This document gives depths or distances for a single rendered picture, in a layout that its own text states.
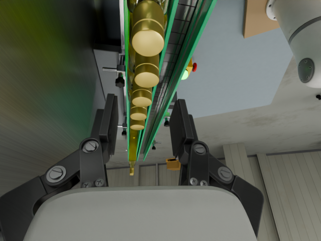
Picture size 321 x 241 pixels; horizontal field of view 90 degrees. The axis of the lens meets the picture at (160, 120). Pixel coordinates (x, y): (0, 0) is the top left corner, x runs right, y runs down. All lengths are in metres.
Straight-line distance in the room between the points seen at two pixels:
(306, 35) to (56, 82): 0.55
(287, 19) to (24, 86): 0.61
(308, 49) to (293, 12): 0.13
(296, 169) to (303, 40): 7.27
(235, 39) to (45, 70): 0.68
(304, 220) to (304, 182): 1.19
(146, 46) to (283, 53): 0.81
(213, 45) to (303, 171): 7.24
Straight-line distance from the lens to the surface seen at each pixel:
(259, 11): 0.70
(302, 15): 0.60
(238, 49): 0.82
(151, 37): 0.18
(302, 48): 0.55
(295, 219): 7.61
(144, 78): 0.22
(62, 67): 0.29
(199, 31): 0.43
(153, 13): 0.19
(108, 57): 0.61
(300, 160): 7.82
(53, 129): 0.27
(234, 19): 0.72
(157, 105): 0.85
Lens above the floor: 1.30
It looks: 24 degrees down
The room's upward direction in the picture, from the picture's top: 179 degrees clockwise
